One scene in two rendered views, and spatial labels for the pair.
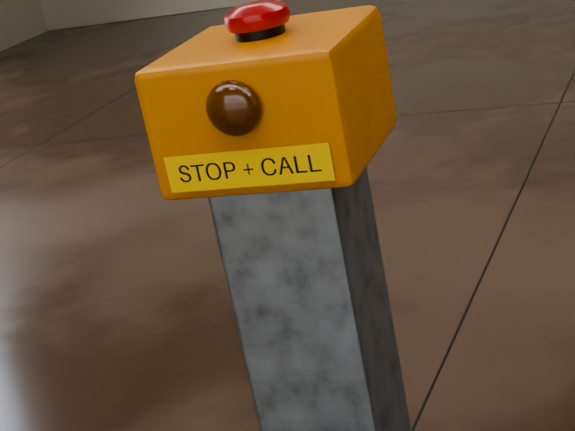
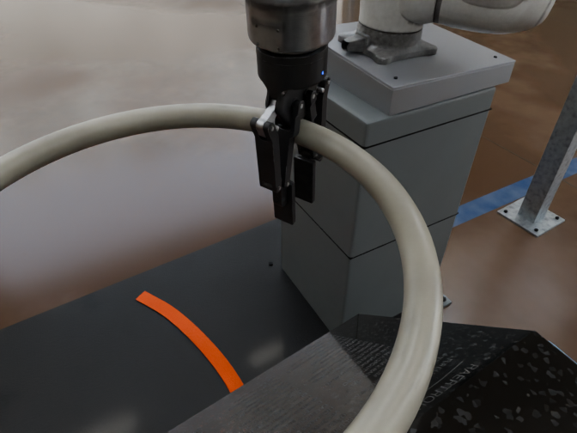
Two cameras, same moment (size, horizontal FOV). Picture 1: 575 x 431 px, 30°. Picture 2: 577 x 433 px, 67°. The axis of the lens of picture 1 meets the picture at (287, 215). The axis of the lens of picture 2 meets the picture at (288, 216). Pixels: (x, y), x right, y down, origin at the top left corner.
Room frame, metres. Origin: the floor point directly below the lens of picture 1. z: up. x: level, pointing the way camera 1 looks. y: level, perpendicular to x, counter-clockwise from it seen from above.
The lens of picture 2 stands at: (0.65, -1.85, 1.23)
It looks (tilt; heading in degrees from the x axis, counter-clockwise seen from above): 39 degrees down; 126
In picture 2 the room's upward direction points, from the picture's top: straight up
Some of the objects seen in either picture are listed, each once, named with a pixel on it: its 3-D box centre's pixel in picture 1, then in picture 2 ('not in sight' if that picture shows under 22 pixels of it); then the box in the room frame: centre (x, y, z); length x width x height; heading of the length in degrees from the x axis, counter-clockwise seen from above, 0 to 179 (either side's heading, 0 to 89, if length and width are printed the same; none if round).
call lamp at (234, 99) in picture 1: (233, 108); not in sight; (0.58, 0.02, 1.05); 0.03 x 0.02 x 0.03; 69
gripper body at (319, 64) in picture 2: not in sight; (292, 82); (0.38, -1.47, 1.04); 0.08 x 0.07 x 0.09; 93
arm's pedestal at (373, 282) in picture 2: not in sight; (365, 198); (0.20, -0.81, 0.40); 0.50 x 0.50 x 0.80; 65
